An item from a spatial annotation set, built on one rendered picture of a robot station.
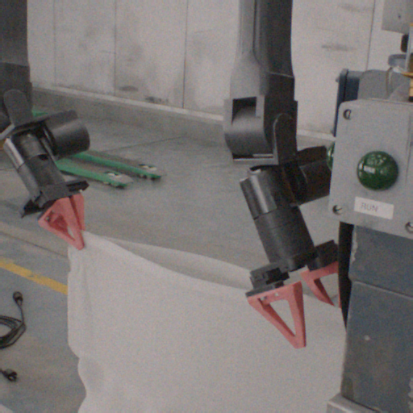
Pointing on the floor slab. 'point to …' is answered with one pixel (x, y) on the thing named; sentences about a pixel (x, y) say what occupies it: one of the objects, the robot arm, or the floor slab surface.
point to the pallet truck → (106, 164)
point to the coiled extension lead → (12, 332)
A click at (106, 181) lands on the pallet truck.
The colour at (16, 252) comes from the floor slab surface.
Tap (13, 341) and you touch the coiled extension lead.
